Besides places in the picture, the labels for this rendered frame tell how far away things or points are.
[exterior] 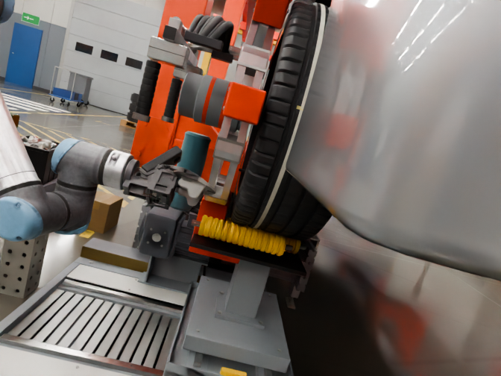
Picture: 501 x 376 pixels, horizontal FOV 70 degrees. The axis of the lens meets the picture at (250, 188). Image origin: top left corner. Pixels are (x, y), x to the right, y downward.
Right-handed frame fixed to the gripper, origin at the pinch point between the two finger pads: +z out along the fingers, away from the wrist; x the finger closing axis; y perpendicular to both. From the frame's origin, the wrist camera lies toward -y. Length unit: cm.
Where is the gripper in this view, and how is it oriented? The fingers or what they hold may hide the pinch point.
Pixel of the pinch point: (211, 188)
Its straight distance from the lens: 90.7
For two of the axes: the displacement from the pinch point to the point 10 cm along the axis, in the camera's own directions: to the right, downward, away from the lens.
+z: 9.6, 2.7, 0.8
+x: 2.2, -5.5, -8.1
